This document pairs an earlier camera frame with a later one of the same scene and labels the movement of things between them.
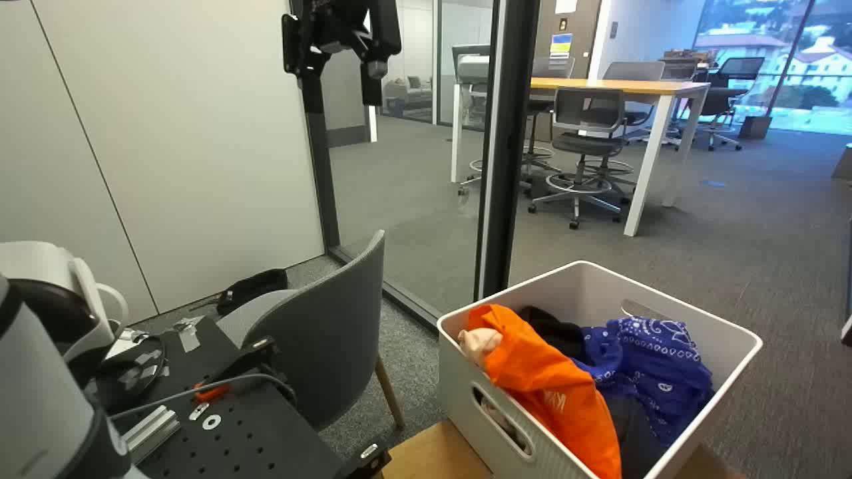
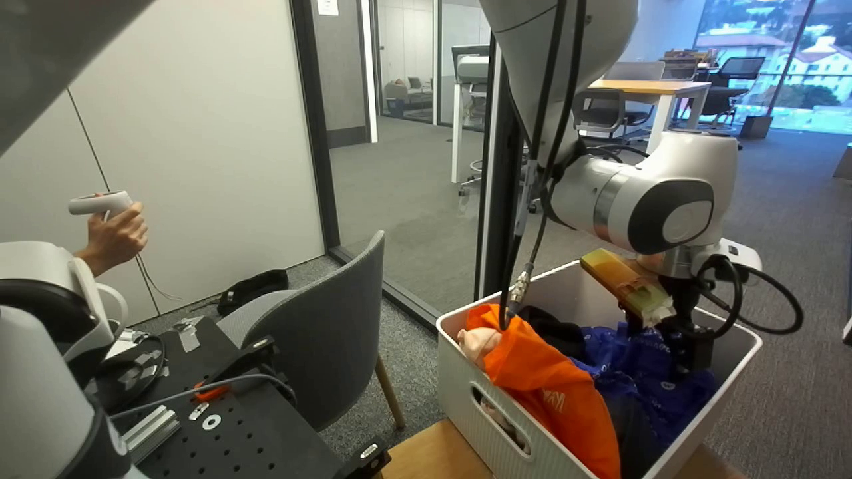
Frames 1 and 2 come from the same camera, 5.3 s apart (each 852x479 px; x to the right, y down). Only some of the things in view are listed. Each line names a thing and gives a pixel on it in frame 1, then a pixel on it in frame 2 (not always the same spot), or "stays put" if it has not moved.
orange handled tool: (212, 395) stays put
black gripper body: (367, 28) to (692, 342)
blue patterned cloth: (654, 370) stays put
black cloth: (560, 333) stays put
